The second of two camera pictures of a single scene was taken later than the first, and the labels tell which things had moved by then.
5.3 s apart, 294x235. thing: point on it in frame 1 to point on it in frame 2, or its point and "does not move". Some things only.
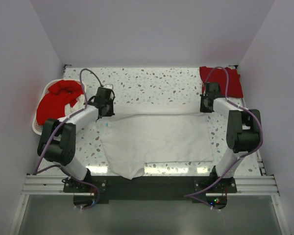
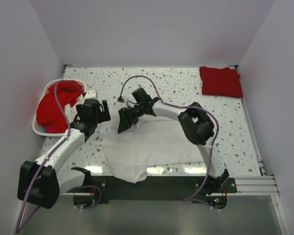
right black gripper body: x=203 y=108 to x=136 y=112
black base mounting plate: x=89 y=191 does not move
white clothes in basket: x=78 y=105 does not move
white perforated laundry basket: x=37 y=129 does not move
